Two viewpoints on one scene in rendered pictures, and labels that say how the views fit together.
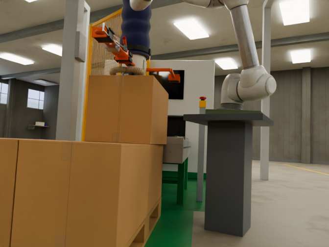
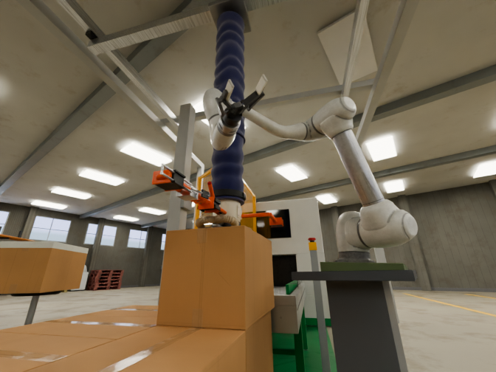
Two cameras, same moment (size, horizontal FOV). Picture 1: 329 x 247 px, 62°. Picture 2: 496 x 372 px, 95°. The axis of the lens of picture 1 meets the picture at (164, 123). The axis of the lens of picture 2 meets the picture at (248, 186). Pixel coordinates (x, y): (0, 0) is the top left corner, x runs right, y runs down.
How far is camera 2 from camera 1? 0.63 m
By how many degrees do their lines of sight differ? 18
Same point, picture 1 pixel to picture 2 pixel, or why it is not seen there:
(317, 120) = (426, 244)
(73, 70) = (178, 220)
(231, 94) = (352, 239)
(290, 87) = not seen: hidden behind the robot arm
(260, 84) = (393, 225)
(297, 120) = (405, 246)
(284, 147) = not seen: hidden behind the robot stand
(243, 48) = (358, 179)
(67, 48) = (174, 199)
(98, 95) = (176, 256)
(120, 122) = (203, 294)
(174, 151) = (286, 315)
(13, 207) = not seen: outside the picture
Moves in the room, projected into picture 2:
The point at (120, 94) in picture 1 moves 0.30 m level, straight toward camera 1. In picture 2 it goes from (204, 254) to (190, 247)
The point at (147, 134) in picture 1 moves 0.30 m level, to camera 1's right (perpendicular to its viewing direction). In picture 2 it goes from (240, 313) to (319, 313)
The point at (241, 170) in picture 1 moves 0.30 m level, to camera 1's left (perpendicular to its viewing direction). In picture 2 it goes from (393, 362) to (316, 360)
